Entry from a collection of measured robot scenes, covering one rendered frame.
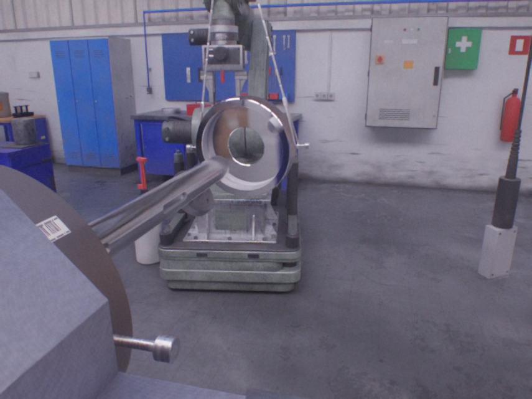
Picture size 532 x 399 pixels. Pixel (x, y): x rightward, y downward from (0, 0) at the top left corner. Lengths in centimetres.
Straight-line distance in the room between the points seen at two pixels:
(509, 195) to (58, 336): 93
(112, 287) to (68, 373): 16
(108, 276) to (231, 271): 217
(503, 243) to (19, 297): 98
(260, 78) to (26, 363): 252
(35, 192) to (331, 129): 502
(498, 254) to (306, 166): 457
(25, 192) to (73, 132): 585
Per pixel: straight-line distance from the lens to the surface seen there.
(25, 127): 426
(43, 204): 50
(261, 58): 284
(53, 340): 34
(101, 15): 667
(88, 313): 37
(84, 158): 632
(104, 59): 593
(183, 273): 272
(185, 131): 265
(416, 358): 234
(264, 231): 271
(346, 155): 544
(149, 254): 319
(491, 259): 110
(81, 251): 49
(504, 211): 107
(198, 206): 167
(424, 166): 547
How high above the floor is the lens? 137
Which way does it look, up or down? 17 degrees down
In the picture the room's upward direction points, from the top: straight up
